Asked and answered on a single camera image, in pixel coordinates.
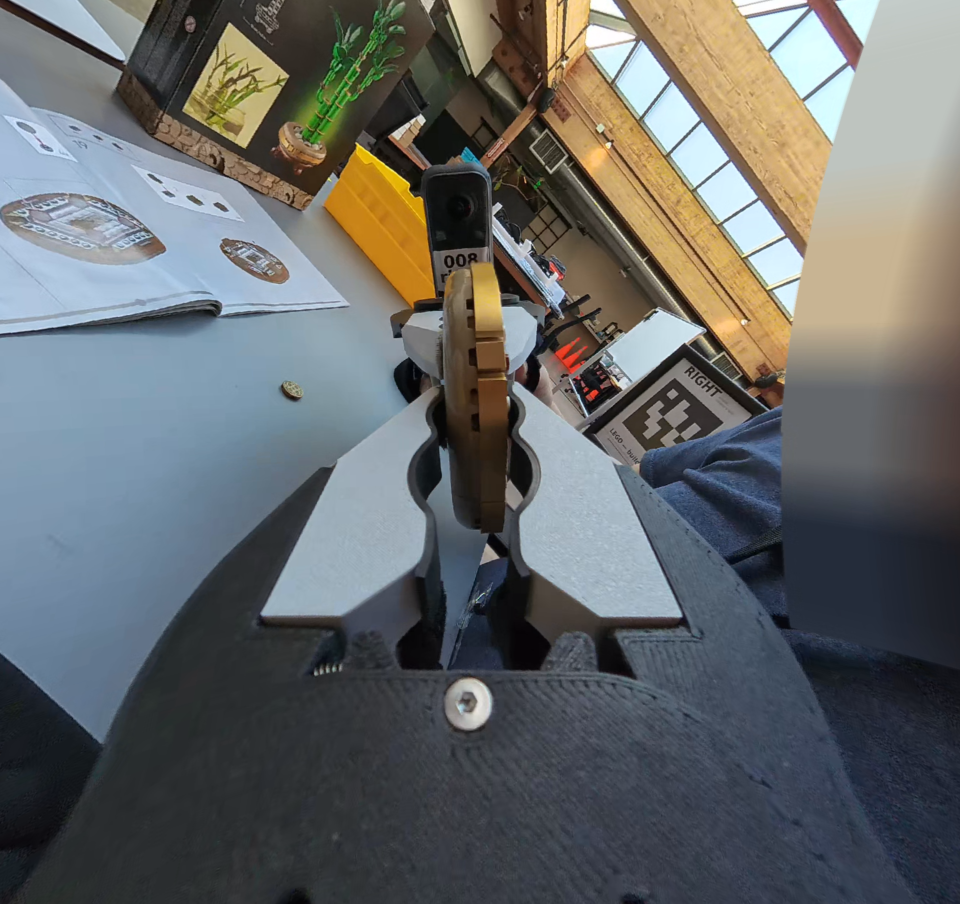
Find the wall air vent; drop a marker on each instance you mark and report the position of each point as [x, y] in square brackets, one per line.
[547, 151]

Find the lego instruction booklet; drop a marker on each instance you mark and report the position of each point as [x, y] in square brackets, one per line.
[112, 281]

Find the orange traffic cone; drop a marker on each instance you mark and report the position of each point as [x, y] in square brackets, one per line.
[564, 358]
[581, 352]

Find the framed printed tag sign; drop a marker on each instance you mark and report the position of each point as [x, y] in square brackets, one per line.
[675, 409]

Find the small round gold lego piece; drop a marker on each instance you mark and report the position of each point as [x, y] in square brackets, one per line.
[292, 390]

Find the black lego set box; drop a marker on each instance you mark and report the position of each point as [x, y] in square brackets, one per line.
[225, 18]

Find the round gold lego base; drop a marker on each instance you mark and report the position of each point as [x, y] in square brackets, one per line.
[480, 394]

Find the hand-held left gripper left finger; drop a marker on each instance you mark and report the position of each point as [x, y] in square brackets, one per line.
[352, 529]

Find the white board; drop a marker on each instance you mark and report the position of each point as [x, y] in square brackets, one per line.
[652, 341]

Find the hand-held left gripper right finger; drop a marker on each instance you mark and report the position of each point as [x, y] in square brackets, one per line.
[592, 536]

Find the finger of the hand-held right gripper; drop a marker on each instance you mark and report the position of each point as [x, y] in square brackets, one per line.
[424, 341]
[519, 341]

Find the yellow plastic bin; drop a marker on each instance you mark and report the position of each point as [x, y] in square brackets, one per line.
[375, 221]

